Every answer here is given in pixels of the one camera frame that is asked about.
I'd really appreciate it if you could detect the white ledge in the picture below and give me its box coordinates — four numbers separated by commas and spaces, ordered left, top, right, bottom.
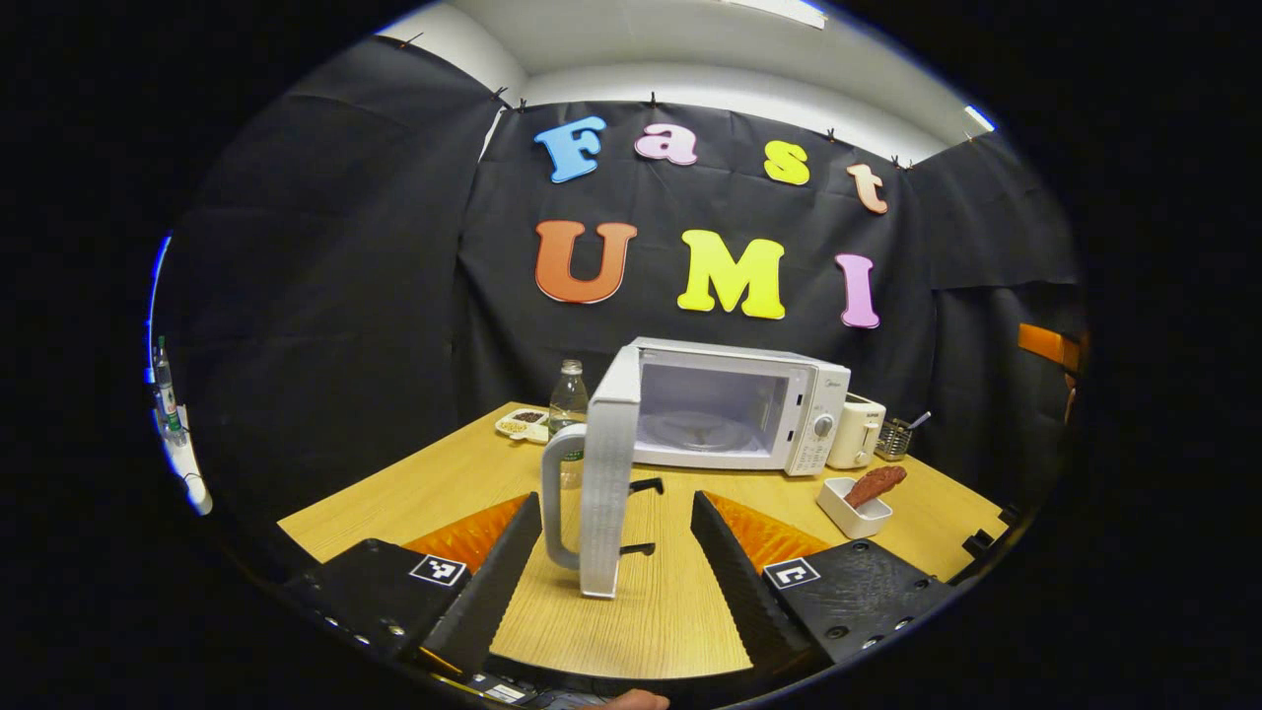
148, 232, 213, 516

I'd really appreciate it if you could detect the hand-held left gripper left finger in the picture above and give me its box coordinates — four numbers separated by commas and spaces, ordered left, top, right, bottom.
281, 491, 543, 676

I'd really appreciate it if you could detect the brown chicken drumstick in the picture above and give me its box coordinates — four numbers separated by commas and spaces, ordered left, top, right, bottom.
844, 465, 908, 510

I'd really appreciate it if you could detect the long ceiling light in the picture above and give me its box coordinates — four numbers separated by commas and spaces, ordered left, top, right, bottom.
725, 0, 827, 29

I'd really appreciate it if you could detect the black backdrop cloth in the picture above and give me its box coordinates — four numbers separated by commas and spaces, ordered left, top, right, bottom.
158, 37, 1086, 553

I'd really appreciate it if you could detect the clear plastic water bottle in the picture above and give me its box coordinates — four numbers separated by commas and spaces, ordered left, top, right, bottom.
548, 359, 590, 491

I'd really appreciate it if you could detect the small wire mesh holder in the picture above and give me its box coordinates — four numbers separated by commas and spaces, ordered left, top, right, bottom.
876, 411, 931, 462

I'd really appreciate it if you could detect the white toaster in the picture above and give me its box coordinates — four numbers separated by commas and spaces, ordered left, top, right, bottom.
826, 392, 886, 470

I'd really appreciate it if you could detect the green label bottle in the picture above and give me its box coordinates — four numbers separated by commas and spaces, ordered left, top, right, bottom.
153, 335, 183, 435

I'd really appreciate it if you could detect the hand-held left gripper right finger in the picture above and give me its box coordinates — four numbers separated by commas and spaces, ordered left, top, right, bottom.
690, 490, 957, 672

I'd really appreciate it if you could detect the white divided snack plate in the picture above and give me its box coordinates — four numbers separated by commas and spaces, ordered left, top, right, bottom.
495, 408, 551, 445

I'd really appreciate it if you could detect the white microwave oven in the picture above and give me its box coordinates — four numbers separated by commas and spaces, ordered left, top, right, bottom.
540, 337, 852, 600

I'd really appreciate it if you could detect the white rectangular tray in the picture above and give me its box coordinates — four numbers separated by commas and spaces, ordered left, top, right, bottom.
816, 477, 894, 540

